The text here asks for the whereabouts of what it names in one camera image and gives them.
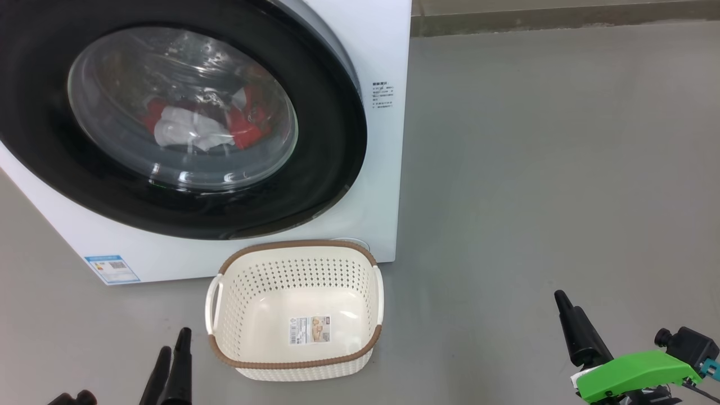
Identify cream basket with brown rim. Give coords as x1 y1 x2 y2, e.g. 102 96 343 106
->
205 240 385 383

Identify white front-load washing machine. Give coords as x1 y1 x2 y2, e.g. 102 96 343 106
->
0 0 412 286

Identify blue energy label sticker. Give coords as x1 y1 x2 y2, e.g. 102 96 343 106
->
84 255 141 285

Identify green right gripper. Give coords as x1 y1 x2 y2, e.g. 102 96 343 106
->
554 290 704 405

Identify printed food package label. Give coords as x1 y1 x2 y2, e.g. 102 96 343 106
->
289 315 331 345

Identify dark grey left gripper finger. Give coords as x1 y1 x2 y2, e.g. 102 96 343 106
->
160 327 193 405
139 346 172 405

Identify washing machine door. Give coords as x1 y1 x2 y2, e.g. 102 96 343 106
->
0 0 368 241

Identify red and white clothes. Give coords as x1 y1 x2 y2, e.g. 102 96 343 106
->
141 84 273 152

